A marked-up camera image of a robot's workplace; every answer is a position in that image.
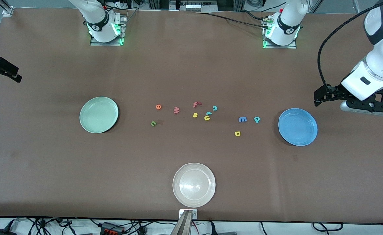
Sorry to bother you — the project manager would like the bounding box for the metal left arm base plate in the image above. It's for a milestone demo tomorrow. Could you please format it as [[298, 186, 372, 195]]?
[[263, 31, 297, 49]]

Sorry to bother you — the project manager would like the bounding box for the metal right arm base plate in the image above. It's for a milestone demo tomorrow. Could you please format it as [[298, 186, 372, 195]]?
[[90, 15, 126, 46]]

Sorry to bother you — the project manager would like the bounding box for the blue plate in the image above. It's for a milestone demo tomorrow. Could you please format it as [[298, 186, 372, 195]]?
[[278, 108, 318, 146]]

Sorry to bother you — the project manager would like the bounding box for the black cable on table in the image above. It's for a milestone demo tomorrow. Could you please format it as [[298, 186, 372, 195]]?
[[196, 12, 270, 29]]

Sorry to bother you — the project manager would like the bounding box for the white plate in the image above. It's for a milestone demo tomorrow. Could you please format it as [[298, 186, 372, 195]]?
[[172, 163, 216, 208]]

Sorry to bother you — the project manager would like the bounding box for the black looped cable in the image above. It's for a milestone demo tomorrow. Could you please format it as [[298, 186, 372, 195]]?
[[312, 222, 343, 232]]

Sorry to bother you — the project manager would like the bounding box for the grey metal profile bar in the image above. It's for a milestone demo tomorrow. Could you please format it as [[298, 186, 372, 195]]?
[[170, 211, 193, 235]]

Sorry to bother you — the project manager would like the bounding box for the black cable tangle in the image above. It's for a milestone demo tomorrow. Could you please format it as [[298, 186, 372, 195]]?
[[0, 217, 81, 235]]

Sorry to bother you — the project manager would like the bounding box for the metal equipment rack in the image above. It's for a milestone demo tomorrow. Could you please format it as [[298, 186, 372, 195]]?
[[147, 0, 246, 12]]

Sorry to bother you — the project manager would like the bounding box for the pale green plate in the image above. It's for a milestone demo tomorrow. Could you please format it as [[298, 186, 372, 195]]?
[[79, 96, 119, 134]]

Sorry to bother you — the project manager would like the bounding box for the black red power strip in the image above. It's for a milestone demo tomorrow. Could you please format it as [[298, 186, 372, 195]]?
[[101, 222, 125, 234]]

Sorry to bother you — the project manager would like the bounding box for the small metal bracket plate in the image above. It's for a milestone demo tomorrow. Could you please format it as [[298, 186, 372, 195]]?
[[179, 209, 198, 220]]

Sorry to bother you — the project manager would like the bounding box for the aluminium frame post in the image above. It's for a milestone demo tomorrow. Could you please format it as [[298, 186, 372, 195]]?
[[0, 0, 14, 16]]

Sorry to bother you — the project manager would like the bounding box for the black cable bundle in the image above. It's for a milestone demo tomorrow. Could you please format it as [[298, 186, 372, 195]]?
[[103, 0, 139, 12]]

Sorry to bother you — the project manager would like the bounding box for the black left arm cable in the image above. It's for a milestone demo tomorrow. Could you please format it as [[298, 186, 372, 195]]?
[[318, 0, 383, 88]]

